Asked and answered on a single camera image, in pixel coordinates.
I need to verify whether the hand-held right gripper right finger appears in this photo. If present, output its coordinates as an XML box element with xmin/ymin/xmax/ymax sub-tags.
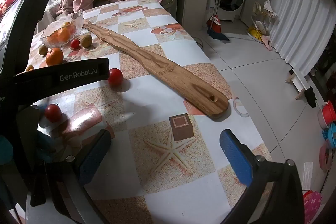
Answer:
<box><xmin>220</xmin><ymin>129</ymin><xmax>313</xmax><ymax>224</ymax></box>

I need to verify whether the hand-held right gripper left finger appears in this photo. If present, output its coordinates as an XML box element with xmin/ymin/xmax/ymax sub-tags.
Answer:
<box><xmin>26</xmin><ymin>130</ymin><xmax>112</xmax><ymax>224</ymax></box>

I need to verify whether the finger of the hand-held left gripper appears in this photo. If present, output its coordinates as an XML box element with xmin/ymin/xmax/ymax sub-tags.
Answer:
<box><xmin>16</xmin><ymin>106</ymin><xmax>63</xmax><ymax>165</ymax></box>
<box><xmin>13</xmin><ymin>57</ymin><xmax>110</xmax><ymax>109</ymax></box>

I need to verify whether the orange mandarin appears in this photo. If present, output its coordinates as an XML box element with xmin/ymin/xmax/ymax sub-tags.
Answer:
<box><xmin>46</xmin><ymin>47</ymin><xmax>64</xmax><ymax>66</ymax></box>
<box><xmin>48</xmin><ymin>27</ymin><xmax>72</xmax><ymax>46</ymax></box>

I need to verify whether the large brown round fruit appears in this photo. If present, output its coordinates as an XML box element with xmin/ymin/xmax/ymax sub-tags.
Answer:
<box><xmin>80</xmin><ymin>34</ymin><xmax>93</xmax><ymax>48</ymax></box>

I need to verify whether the checkered starfish print tablecloth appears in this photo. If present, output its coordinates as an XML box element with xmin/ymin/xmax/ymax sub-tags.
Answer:
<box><xmin>26</xmin><ymin>0</ymin><xmax>272</xmax><ymax>224</ymax></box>

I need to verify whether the pink plastic bowl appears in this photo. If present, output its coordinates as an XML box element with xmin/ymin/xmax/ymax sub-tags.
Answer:
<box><xmin>319</xmin><ymin>140</ymin><xmax>335</xmax><ymax>170</ymax></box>

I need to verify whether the black sock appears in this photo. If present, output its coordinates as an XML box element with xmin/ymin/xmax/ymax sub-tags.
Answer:
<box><xmin>304</xmin><ymin>86</ymin><xmax>318</xmax><ymax>108</ymax></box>

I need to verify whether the long wooden paddle board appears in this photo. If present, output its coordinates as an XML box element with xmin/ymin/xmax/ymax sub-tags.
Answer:
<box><xmin>83</xmin><ymin>20</ymin><xmax>229</xmax><ymax>117</ymax></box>

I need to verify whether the small wooden stool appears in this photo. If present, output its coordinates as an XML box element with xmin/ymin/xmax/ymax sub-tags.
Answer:
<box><xmin>286</xmin><ymin>69</ymin><xmax>313</xmax><ymax>100</ymax></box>

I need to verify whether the blue plastic basin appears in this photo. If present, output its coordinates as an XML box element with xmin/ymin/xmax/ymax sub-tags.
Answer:
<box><xmin>322</xmin><ymin>123</ymin><xmax>336</xmax><ymax>148</ymax></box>

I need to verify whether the red plastic bucket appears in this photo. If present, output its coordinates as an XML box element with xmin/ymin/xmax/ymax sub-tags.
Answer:
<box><xmin>318</xmin><ymin>101</ymin><xmax>336</xmax><ymax>126</ymax></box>

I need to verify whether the red blue dustpan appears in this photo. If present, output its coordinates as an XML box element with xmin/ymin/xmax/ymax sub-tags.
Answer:
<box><xmin>207</xmin><ymin>17</ymin><xmax>230</xmax><ymax>42</ymax></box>

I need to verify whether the yellow cloth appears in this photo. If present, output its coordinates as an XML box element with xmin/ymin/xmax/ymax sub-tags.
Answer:
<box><xmin>248</xmin><ymin>26</ymin><xmax>264</xmax><ymax>41</ymax></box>

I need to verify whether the round drying rack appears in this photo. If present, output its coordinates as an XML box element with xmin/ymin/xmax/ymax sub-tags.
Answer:
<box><xmin>247</xmin><ymin>0</ymin><xmax>279</xmax><ymax>42</ymax></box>

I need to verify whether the white curtain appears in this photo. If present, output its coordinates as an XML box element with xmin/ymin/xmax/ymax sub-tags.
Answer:
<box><xmin>241</xmin><ymin>0</ymin><xmax>336</xmax><ymax>77</ymax></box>

